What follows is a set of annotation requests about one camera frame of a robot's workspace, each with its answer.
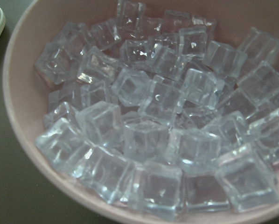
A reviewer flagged pink bowl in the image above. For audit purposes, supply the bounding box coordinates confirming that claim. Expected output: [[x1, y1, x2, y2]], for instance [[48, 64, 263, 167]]
[[3, 0, 279, 224]]

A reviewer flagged pile of clear ice cubes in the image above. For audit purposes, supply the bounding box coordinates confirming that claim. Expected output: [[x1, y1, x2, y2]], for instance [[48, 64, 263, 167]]
[[35, 0, 279, 221]]

